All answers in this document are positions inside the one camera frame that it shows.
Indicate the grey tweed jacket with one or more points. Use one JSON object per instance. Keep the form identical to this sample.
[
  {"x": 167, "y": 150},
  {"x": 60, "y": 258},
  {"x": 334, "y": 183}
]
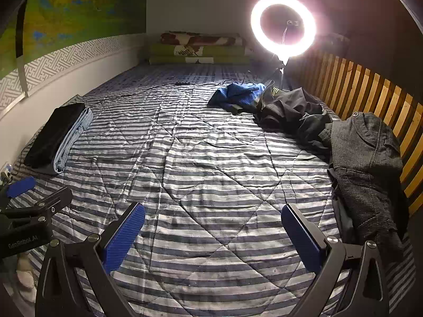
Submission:
[{"x": 363, "y": 171}]

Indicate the white cloth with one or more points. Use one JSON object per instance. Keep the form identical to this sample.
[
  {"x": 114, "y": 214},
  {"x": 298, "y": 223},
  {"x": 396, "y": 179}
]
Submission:
[{"x": 24, "y": 267}]

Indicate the wooden slatted bed rail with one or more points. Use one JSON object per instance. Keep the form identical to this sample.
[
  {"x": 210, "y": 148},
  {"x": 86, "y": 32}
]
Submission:
[{"x": 363, "y": 89}]

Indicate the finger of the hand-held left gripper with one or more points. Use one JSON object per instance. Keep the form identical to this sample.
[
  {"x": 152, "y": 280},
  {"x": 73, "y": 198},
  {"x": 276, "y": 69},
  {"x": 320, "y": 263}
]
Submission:
[
  {"x": 20, "y": 186},
  {"x": 54, "y": 199}
]

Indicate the striped quilted blanket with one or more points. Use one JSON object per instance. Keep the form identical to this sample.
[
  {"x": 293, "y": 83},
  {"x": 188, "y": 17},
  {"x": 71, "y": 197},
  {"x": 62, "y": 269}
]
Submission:
[{"x": 198, "y": 171}]

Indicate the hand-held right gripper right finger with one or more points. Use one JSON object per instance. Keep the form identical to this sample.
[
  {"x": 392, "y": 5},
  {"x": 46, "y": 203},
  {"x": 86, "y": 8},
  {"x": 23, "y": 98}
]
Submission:
[{"x": 304, "y": 237}]

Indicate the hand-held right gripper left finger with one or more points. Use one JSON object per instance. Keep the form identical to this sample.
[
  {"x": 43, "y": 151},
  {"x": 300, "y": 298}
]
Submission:
[{"x": 122, "y": 237}]

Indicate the camouflage folded blanket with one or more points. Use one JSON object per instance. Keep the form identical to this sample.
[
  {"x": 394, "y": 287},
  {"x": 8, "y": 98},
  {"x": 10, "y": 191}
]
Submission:
[{"x": 201, "y": 38}]

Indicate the black garment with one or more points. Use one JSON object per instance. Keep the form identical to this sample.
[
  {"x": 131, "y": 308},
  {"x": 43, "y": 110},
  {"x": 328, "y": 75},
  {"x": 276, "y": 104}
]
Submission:
[{"x": 287, "y": 109}]

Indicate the white wall socket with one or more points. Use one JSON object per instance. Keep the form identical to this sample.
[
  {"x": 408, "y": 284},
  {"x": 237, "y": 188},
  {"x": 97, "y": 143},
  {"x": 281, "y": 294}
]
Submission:
[{"x": 5, "y": 173}]

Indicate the blue striped garment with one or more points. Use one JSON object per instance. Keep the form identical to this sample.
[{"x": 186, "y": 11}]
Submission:
[{"x": 238, "y": 94}]

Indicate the green wall map poster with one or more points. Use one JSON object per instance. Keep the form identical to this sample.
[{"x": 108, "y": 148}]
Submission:
[{"x": 82, "y": 13}]

